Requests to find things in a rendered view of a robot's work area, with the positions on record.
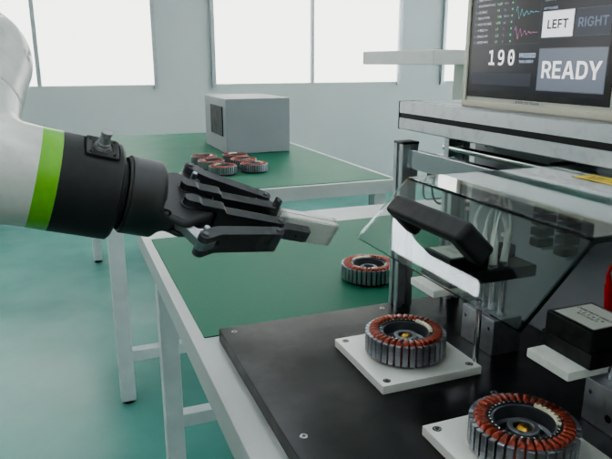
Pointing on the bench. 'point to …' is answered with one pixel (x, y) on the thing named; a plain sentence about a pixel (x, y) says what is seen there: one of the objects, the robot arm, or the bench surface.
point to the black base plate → (293, 355)
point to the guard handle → (422, 214)
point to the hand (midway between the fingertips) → (305, 227)
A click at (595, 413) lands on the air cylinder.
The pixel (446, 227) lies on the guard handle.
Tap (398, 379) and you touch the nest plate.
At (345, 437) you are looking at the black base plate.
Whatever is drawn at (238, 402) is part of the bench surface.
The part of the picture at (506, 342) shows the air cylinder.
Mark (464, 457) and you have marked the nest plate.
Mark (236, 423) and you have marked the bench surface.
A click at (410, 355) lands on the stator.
